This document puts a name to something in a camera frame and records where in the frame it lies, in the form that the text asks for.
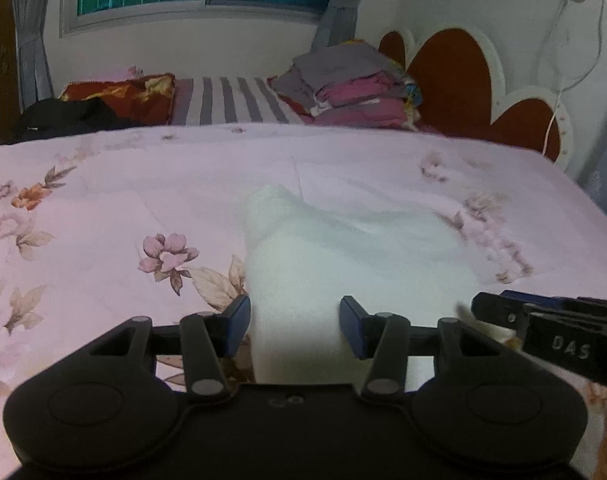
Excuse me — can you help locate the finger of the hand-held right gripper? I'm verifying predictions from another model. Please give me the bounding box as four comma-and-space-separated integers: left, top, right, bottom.
471, 292, 533, 337
500, 289, 584, 312

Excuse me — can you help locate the white cable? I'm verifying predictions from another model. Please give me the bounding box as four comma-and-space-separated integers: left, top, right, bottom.
540, 0, 607, 157

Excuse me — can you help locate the red floral pillow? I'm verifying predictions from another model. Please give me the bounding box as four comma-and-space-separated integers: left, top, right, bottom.
58, 72, 177, 127

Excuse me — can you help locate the pink floral bedsheet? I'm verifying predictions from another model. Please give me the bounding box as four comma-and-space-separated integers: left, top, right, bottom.
0, 122, 607, 480

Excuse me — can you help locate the brown white scalloped headboard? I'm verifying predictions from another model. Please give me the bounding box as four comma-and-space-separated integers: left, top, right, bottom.
377, 25, 577, 177

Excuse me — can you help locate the stack of folded clothes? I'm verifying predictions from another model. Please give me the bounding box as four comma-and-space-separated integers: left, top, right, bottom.
267, 40, 425, 132

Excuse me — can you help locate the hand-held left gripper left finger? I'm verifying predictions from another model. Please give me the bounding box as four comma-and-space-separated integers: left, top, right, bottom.
88, 294, 252, 405

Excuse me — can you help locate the grey striped pillow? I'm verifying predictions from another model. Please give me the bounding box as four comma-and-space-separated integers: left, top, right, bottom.
170, 76, 305, 126

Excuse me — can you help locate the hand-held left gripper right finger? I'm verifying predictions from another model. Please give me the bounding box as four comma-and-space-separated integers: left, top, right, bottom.
339, 295, 505, 404

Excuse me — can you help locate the white towel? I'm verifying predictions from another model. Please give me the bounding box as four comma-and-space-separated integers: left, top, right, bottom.
238, 184, 523, 393

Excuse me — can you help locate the black cloth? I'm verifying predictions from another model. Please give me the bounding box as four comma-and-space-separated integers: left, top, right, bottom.
14, 96, 135, 142

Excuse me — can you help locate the grey curtain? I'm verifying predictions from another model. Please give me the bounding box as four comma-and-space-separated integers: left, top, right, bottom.
12, 0, 55, 102
311, 0, 380, 54

